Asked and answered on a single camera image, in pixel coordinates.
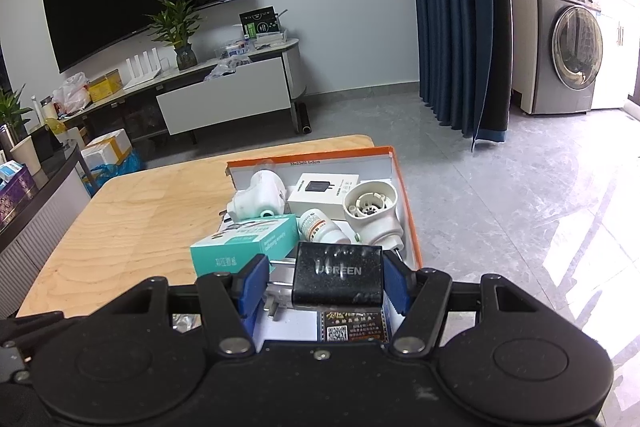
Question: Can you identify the green and white box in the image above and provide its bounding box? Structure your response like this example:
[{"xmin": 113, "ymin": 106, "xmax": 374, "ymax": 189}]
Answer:
[{"xmin": 190, "ymin": 214, "xmax": 300, "ymax": 285}]

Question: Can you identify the white router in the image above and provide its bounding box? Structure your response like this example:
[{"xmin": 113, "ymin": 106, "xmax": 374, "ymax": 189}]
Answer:
[{"xmin": 122, "ymin": 49, "xmax": 163, "ymax": 90}]

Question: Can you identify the white and yellow carton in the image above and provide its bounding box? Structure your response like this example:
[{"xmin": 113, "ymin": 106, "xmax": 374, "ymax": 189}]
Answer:
[{"xmin": 80, "ymin": 129, "xmax": 133, "ymax": 170}]

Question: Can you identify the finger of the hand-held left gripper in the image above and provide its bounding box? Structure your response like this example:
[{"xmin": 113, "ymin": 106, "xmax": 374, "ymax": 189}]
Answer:
[{"xmin": 0, "ymin": 311, "xmax": 66, "ymax": 388}]

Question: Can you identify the beige cup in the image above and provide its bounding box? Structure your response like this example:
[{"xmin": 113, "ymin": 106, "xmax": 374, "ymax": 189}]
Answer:
[{"xmin": 10, "ymin": 138, "xmax": 42, "ymax": 176}]

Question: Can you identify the white plastic bag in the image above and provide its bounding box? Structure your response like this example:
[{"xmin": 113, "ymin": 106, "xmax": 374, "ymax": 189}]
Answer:
[{"xmin": 52, "ymin": 73, "xmax": 91, "ymax": 114}]

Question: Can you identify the black printed card box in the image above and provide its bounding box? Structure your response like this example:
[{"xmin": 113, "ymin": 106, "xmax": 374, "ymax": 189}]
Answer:
[{"xmin": 316, "ymin": 307, "xmax": 396, "ymax": 343}]

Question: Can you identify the clear bottle white cap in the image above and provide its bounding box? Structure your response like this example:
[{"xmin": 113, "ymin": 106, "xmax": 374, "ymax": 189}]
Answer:
[{"xmin": 172, "ymin": 313, "xmax": 203, "ymax": 333}]

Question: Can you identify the dark blue curtain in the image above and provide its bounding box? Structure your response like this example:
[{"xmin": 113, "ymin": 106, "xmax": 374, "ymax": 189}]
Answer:
[{"xmin": 404, "ymin": 0, "xmax": 513, "ymax": 152}]

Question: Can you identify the black roll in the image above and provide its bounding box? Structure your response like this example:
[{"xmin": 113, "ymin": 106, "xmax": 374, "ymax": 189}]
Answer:
[{"xmin": 295, "ymin": 102, "xmax": 315, "ymax": 135}]

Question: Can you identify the black charger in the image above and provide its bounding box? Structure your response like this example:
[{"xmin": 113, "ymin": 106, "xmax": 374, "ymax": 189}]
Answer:
[{"xmin": 270, "ymin": 242, "xmax": 385, "ymax": 310}]

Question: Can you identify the green and black box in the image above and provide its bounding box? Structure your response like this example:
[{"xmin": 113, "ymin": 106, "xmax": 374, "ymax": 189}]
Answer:
[{"xmin": 238, "ymin": 6, "xmax": 281, "ymax": 38}]

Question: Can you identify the potted green plant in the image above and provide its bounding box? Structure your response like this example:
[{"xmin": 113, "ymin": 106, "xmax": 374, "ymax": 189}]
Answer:
[{"xmin": 144, "ymin": 0, "xmax": 206, "ymax": 72}]

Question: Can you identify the orange and white cardboard box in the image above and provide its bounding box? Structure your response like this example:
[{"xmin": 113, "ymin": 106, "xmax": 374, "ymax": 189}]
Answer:
[{"xmin": 222, "ymin": 145, "xmax": 423, "ymax": 343}]

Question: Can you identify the white charger packaging box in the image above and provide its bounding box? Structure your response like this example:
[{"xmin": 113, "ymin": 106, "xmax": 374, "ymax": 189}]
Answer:
[{"xmin": 286, "ymin": 172, "xmax": 362, "ymax": 214}]

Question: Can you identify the small white medicine bottle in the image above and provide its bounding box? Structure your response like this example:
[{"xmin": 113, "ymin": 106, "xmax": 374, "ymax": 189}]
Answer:
[{"xmin": 297, "ymin": 208, "xmax": 352, "ymax": 245}]

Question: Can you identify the white laundry cabinet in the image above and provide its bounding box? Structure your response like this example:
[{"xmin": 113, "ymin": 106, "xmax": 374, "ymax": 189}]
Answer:
[{"xmin": 592, "ymin": 0, "xmax": 640, "ymax": 110}]

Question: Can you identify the leafy potted plant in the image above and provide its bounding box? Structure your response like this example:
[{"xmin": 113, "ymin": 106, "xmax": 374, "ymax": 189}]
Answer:
[{"xmin": 0, "ymin": 84, "xmax": 33, "ymax": 142}]

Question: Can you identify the pile of medicine boxes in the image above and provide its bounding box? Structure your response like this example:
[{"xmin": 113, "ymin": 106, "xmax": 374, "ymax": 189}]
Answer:
[{"xmin": 0, "ymin": 160, "xmax": 26, "ymax": 182}]

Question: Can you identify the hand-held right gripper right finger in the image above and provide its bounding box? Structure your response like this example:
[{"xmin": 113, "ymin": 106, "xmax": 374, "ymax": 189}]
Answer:
[{"xmin": 382, "ymin": 252, "xmax": 543, "ymax": 354}]

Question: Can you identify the round black-top coffee table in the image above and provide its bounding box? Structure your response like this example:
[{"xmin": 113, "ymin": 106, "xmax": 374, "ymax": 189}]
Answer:
[{"xmin": 0, "ymin": 142, "xmax": 93, "ymax": 308}]

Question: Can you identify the silver washing machine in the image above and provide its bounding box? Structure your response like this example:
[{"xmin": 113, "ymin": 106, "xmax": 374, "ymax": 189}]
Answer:
[{"xmin": 510, "ymin": 0, "xmax": 605, "ymax": 115}]

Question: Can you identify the yellow box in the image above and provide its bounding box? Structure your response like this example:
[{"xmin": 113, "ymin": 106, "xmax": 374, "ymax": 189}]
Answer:
[{"xmin": 87, "ymin": 69, "xmax": 125, "ymax": 104}]

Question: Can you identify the white TV cabinet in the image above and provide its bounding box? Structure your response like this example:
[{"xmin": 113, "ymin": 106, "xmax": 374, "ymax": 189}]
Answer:
[{"xmin": 60, "ymin": 38, "xmax": 307, "ymax": 145}]

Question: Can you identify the white mosquito repellent plug-in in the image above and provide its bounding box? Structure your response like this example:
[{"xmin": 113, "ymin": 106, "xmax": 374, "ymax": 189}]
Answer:
[{"xmin": 226, "ymin": 169, "xmax": 287, "ymax": 222}]

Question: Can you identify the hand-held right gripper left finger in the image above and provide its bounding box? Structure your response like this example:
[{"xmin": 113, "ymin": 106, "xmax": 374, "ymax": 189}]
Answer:
[{"xmin": 107, "ymin": 253, "xmax": 271, "ymax": 354}]

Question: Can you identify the white charger cube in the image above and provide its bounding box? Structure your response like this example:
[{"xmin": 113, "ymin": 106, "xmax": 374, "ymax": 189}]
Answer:
[{"xmin": 262, "ymin": 284, "xmax": 296, "ymax": 320}]

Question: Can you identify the pile of small packets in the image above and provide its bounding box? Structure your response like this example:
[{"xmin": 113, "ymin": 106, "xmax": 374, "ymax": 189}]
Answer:
[{"xmin": 202, "ymin": 34, "xmax": 288, "ymax": 80}]

